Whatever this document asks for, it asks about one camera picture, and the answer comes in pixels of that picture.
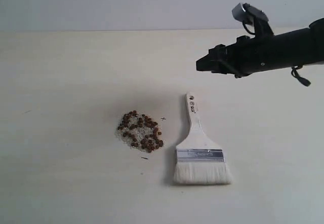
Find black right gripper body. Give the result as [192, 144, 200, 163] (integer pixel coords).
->
[226, 35, 278, 78]

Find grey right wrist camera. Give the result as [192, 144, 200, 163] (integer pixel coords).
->
[231, 3, 269, 26]

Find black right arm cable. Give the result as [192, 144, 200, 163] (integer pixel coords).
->
[241, 20, 311, 88]

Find white paint brush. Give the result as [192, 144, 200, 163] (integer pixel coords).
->
[174, 92, 232, 185]

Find pile of brown pellets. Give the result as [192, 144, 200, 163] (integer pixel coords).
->
[115, 110, 165, 153]

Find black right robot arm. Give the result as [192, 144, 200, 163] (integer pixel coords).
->
[196, 19, 323, 78]

